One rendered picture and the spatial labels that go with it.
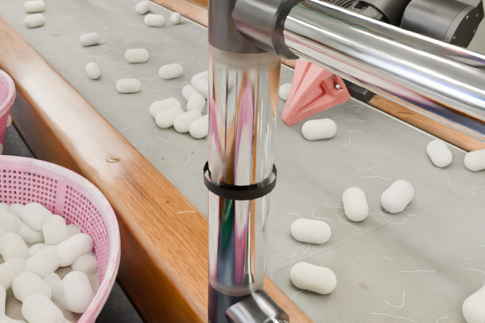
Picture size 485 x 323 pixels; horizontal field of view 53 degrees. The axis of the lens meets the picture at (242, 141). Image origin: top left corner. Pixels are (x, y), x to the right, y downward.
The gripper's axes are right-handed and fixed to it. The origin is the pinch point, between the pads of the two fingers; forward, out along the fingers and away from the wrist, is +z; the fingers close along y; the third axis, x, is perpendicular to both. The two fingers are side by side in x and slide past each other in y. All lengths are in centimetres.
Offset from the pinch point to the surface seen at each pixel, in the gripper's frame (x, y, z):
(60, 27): -4, -50, 8
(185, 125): -6.3, -4.9, 8.3
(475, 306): -5.2, 27.0, 6.2
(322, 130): 0.7, 4.2, -0.7
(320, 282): -8.8, 19.6, 11.4
